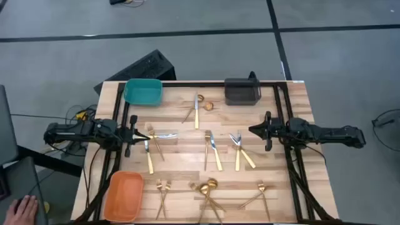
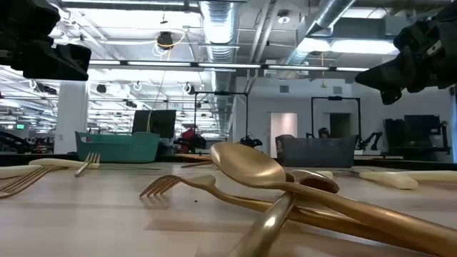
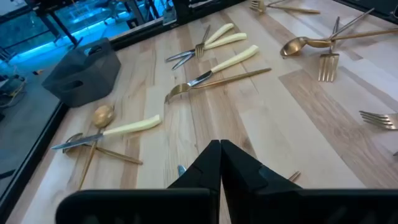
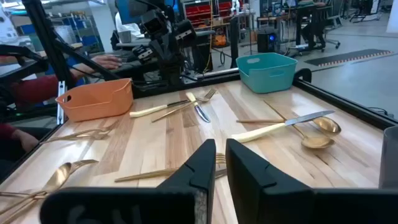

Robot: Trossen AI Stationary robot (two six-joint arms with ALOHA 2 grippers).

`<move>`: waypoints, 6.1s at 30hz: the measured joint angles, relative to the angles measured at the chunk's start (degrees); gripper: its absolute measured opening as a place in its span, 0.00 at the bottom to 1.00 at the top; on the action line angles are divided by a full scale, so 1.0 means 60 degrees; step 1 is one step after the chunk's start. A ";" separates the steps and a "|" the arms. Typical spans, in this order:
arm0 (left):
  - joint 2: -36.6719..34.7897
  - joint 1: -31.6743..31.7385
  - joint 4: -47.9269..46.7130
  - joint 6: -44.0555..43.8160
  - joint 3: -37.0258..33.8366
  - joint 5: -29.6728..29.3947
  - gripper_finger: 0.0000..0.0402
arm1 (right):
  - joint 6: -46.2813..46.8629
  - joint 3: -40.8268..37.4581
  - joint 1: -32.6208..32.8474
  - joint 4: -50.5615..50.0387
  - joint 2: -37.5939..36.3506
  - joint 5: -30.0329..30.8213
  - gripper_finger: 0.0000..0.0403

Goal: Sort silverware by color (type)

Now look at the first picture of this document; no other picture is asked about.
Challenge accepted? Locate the grey side desk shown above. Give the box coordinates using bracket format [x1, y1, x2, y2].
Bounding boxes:
[0, 156, 48, 225]

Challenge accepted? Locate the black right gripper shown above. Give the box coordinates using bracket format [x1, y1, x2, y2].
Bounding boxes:
[249, 111, 284, 152]

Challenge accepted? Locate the dark grey plastic bin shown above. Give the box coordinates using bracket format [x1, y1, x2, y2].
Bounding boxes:
[224, 77, 263, 106]

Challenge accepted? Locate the black wire loop stand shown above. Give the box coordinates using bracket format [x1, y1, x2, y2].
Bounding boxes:
[371, 108, 400, 162]

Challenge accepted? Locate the teal plastic bin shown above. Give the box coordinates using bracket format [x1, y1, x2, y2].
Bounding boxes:
[123, 77, 164, 108]

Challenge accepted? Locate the gold utensil handle foreground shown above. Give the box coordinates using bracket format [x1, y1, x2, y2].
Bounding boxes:
[197, 177, 219, 224]

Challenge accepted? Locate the person's hand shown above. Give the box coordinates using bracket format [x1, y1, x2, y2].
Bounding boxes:
[2, 194, 39, 225]

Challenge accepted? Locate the dark grey monitor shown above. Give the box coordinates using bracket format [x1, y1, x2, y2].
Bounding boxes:
[0, 84, 19, 166]

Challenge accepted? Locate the black device with cable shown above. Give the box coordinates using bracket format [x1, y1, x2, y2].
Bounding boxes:
[109, 0, 146, 8]

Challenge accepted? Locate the black cable bundle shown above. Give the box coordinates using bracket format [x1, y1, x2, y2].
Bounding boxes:
[64, 104, 98, 126]

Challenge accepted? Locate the black perforated crate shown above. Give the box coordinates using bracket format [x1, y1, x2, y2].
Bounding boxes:
[93, 49, 178, 96]

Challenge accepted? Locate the orange plastic bin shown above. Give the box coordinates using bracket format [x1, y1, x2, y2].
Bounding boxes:
[102, 170, 145, 223]

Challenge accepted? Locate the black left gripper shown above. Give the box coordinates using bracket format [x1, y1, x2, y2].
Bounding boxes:
[117, 114, 151, 158]

